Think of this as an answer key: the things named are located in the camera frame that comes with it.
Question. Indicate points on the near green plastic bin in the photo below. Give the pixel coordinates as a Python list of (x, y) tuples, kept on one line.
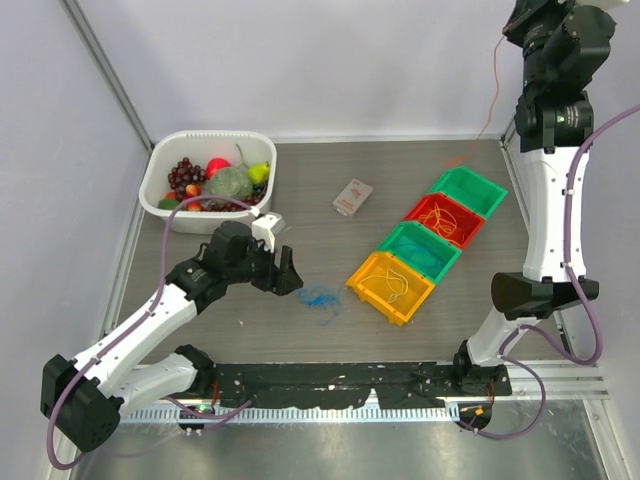
[(421, 249)]

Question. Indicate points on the red apple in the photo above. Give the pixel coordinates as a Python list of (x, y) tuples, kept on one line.
[(215, 165)]

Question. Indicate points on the red plastic bin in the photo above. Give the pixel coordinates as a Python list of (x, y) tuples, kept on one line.
[(447, 218)]

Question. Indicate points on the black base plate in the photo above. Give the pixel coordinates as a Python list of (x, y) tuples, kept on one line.
[(338, 386)]

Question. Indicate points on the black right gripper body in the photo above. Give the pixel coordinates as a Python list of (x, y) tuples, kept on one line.
[(516, 28)]

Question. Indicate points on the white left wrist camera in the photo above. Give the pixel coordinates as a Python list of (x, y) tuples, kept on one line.
[(265, 227)]

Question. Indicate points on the aluminium frame post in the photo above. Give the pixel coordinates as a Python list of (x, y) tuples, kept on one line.
[(90, 40), (509, 136)]

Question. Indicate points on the grey card box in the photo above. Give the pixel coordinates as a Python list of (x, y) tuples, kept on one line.
[(352, 197)]

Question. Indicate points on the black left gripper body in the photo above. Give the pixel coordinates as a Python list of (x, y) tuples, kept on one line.
[(263, 272)]

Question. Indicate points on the green lime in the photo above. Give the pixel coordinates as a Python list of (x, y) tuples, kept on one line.
[(168, 204)]

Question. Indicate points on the green pear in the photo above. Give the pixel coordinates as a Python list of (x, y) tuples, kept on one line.
[(259, 173)]

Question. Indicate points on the yellow plastic bin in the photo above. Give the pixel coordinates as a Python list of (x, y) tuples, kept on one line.
[(390, 286)]

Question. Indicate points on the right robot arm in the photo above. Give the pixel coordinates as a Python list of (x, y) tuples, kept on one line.
[(563, 44)]

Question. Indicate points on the white slotted cable duct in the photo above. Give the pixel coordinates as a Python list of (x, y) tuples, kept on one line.
[(369, 412)]

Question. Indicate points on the aluminium frame post right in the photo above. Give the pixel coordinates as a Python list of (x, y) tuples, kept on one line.
[(509, 136)]

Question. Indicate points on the strawberry pile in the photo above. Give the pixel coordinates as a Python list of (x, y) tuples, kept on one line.
[(187, 193)]

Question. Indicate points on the dark red grape bunch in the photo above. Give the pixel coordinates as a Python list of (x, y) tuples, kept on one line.
[(185, 173)]

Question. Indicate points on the green plastic bin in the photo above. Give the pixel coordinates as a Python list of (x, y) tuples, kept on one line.
[(471, 190), (421, 249)]

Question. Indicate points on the far green plastic bin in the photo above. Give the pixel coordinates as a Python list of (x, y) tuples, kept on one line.
[(471, 190)]

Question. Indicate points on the aluminium frame post left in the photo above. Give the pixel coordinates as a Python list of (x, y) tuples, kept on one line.
[(90, 40)]

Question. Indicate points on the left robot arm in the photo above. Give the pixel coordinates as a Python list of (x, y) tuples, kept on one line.
[(86, 396)]

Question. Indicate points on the green melon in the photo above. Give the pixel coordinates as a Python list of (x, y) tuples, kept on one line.
[(232, 182)]

